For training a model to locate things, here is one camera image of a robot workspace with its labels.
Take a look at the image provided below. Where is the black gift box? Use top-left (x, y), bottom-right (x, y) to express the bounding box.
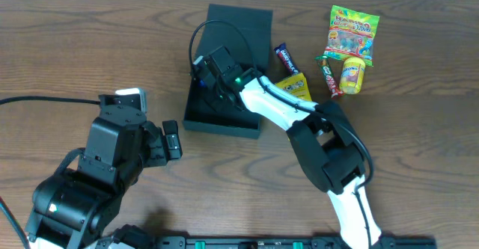
top-left (183, 4), bottom-right (272, 139)

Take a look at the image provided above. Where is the Haribo gummy candy bag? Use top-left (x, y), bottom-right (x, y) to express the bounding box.
top-left (324, 5), bottom-right (380, 67)

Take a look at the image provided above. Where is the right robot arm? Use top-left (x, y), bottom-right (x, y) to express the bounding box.
top-left (189, 46), bottom-right (382, 248)

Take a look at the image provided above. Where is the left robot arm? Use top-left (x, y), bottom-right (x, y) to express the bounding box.
top-left (25, 105), bottom-right (183, 248)

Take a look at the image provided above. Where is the purple Dairy Milk bar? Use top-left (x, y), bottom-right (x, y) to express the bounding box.
top-left (274, 43), bottom-right (301, 75)

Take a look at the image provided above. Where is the yellow Hacks candy bag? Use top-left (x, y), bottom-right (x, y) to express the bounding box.
top-left (275, 73), bottom-right (311, 101)

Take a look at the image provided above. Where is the red KitKat bar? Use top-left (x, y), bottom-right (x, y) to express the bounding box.
top-left (315, 55), bottom-right (344, 98)

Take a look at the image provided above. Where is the yellow Mentos bottle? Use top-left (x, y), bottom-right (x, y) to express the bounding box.
top-left (339, 57), bottom-right (365, 94)

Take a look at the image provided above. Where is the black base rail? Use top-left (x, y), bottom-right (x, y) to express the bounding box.
top-left (97, 224), bottom-right (437, 249)

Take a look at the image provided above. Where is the left black cable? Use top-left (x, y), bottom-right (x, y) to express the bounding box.
top-left (0, 95), bottom-right (102, 106)

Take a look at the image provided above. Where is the black cable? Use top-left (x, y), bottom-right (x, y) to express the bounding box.
top-left (0, 95), bottom-right (102, 106)
top-left (188, 19), bottom-right (374, 249)

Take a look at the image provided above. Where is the right black cable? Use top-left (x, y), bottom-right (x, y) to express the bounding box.
top-left (188, 19), bottom-right (374, 249)

